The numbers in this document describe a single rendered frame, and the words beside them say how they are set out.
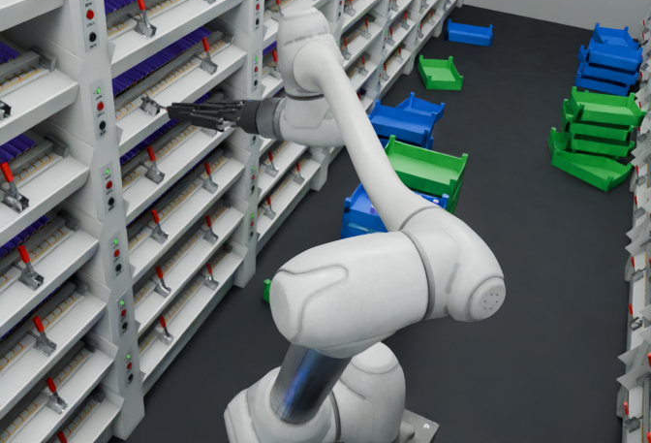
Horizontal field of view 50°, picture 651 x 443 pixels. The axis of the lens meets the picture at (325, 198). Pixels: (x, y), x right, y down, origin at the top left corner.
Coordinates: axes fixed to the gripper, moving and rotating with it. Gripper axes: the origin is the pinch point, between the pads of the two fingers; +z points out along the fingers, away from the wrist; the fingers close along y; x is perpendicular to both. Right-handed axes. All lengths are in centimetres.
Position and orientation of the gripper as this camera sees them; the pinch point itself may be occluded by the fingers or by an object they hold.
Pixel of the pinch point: (183, 110)
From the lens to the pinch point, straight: 162.6
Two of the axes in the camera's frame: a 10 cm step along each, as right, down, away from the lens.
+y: 3.7, -5.0, 7.8
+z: -9.2, -1.2, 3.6
